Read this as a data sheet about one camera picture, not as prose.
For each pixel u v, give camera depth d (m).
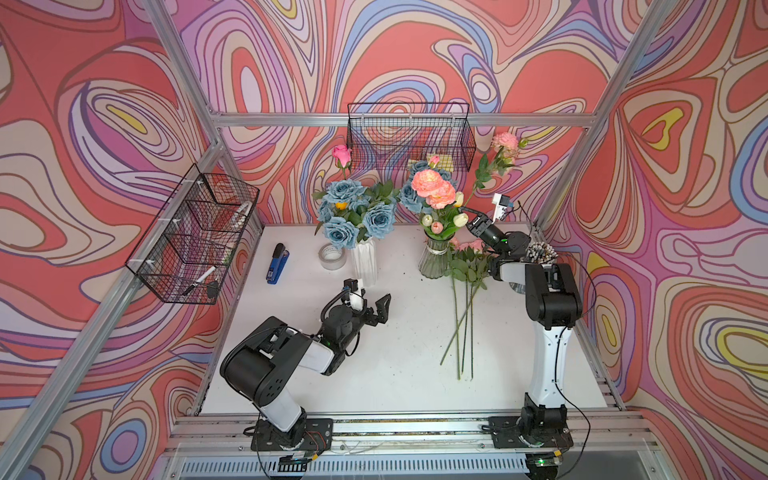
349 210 0.75
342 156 0.75
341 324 0.68
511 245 0.78
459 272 1.02
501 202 0.84
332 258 1.08
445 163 0.82
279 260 1.08
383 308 0.81
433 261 1.00
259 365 0.46
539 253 0.88
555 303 0.60
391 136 0.91
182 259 0.74
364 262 0.91
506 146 0.82
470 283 1.00
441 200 0.73
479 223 0.84
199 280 0.73
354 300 0.77
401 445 0.73
